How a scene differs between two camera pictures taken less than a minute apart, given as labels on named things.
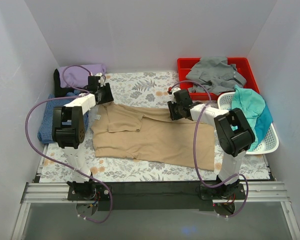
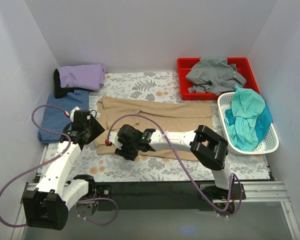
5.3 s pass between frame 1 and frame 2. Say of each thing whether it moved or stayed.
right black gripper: moved
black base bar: stayed
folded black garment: stayed
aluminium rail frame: stayed
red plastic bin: stayed
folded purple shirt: stayed
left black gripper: moved
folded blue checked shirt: stayed
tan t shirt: moved
